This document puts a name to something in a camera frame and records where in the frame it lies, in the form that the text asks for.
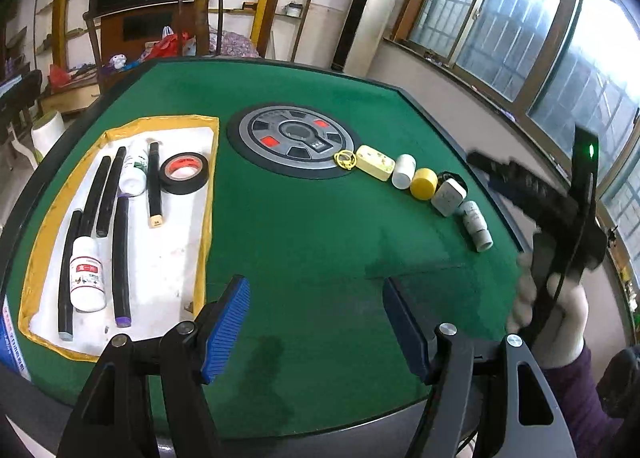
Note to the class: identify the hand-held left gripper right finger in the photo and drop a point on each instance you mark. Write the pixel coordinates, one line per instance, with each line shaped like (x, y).
(405, 328)

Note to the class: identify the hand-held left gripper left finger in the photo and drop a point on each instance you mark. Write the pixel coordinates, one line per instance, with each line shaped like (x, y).
(227, 328)

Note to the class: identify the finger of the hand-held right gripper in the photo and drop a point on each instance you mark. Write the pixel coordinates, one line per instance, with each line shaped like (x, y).
(510, 171)
(515, 198)

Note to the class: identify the white tube bottle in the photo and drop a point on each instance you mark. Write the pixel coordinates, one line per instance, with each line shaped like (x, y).
(475, 228)

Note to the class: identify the black round case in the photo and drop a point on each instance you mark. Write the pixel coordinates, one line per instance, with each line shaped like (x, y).
(457, 177)

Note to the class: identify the white power adapter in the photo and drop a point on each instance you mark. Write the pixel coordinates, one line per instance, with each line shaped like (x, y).
(447, 198)

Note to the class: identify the yellow cylinder box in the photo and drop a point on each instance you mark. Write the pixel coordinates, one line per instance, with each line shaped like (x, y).
(424, 184)

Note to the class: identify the white foam tray yellow border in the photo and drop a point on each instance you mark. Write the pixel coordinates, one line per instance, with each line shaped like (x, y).
(165, 248)

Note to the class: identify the small white bottle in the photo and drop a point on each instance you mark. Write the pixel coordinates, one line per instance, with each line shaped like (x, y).
(403, 173)

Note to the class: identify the black tube with purple end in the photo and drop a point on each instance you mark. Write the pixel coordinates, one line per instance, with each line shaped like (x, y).
(121, 263)

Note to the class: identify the white bottle red label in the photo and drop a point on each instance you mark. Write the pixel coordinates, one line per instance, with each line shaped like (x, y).
(87, 278)

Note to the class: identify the black electrical tape roll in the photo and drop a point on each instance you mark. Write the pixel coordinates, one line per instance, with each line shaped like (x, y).
(170, 183)

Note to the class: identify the black tube with yellow end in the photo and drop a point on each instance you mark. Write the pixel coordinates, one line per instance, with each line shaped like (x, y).
(154, 183)

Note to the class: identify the black tube with grey end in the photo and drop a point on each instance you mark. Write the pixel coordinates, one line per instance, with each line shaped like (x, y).
(66, 278)

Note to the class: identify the white bottle green label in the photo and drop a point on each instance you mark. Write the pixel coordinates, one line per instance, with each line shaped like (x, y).
(132, 183)

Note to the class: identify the person's right forearm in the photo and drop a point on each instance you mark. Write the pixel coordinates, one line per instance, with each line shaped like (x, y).
(580, 398)

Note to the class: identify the person's right hand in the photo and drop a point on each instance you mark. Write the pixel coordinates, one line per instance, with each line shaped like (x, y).
(567, 318)

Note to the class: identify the wood-framed window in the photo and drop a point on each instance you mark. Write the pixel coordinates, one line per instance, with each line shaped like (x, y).
(525, 38)

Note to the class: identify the round grey table control panel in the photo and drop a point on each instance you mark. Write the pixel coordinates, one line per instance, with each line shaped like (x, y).
(260, 138)

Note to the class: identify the cream tower air conditioner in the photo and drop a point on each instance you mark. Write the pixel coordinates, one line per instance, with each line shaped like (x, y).
(370, 8)

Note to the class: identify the small grey box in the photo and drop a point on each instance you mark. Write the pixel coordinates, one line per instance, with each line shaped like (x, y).
(295, 9)

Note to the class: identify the purple floral cushion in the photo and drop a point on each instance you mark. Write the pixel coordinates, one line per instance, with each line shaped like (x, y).
(235, 44)

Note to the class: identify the small plush toy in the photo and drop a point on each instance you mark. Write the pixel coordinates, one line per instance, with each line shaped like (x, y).
(118, 61)

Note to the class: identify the red plastic bag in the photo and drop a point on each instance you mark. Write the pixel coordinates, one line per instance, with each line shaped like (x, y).
(170, 44)
(58, 74)

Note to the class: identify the wooden television cabinet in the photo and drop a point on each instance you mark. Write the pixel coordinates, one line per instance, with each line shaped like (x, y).
(115, 43)

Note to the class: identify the dark wooden chair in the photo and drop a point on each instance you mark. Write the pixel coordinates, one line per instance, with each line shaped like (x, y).
(192, 23)

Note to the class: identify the small dark box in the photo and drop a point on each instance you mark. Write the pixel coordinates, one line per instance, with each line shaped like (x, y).
(249, 6)

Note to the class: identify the black digital piano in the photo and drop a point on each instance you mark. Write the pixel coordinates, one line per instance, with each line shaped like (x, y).
(20, 98)

